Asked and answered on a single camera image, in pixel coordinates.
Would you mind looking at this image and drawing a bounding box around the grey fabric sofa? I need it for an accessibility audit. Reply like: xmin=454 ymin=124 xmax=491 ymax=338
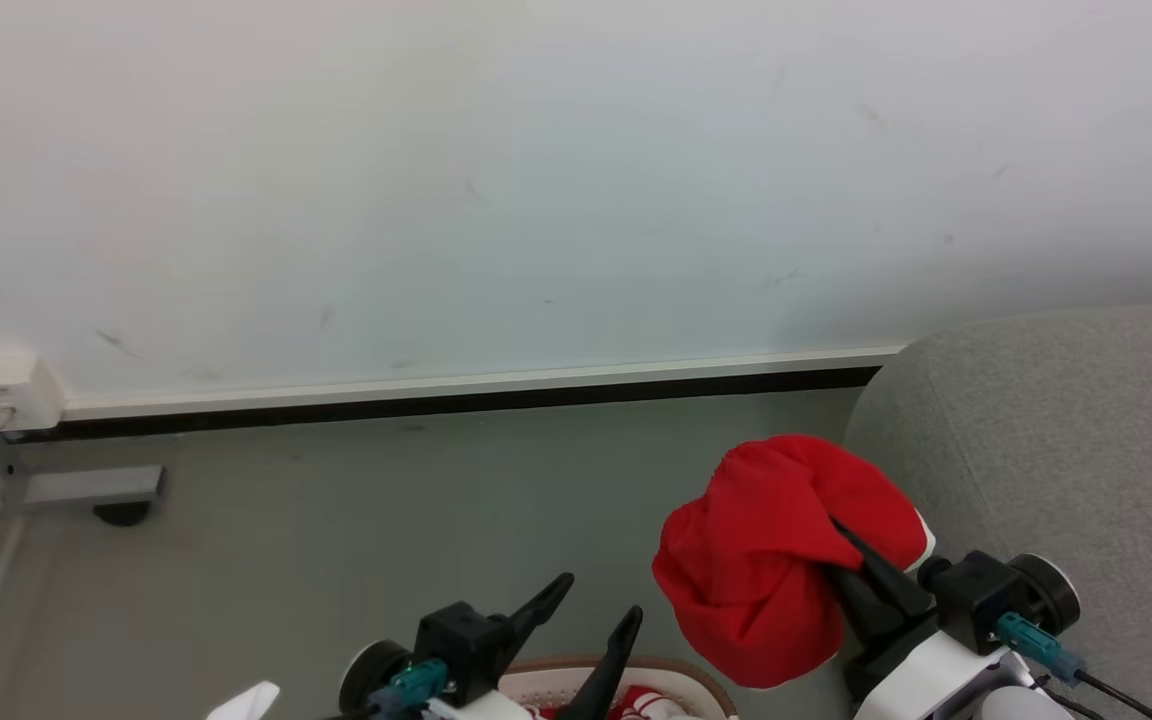
xmin=843 ymin=301 xmax=1152 ymax=720

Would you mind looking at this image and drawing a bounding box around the white perforated laundry basket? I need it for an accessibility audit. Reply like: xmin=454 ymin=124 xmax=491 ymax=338
xmin=496 ymin=655 xmax=739 ymax=720

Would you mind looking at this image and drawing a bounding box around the red clothing item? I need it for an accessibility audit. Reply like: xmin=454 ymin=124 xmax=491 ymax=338
xmin=652 ymin=434 xmax=935 ymax=690

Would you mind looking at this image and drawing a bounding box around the red white clothing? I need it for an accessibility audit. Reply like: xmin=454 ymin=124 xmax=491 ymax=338
xmin=534 ymin=684 xmax=709 ymax=720

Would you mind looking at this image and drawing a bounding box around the thin black cable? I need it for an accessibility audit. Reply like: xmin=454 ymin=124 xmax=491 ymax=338
xmin=1034 ymin=670 xmax=1152 ymax=720

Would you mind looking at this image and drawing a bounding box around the teal right camera connector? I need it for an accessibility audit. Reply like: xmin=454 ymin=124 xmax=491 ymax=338
xmin=995 ymin=612 xmax=1088 ymax=682

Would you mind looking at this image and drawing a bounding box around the teal camera connector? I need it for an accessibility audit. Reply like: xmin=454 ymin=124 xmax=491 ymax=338
xmin=995 ymin=612 xmax=1088 ymax=682
xmin=367 ymin=659 xmax=453 ymax=717

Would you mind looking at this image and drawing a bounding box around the white wall socket box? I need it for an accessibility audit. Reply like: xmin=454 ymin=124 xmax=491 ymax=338
xmin=0 ymin=351 xmax=66 ymax=432

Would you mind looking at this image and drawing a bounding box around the white black baseboard strip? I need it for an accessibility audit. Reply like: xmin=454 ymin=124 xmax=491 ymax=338
xmin=58 ymin=344 xmax=909 ymax=438

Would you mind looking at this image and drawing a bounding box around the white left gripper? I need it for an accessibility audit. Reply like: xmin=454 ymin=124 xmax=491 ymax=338
xmin=425 ymin=572 xmax=645 ymax=720

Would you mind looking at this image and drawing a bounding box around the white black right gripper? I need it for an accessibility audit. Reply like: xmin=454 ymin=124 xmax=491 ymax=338
xmin=828 ymin=517 xmax=1038 ymax=720

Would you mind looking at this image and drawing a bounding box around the teal left camera connector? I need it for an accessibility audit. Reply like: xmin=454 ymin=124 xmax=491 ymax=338
xmin=367 ymin=659 xmax=453 ymax=717

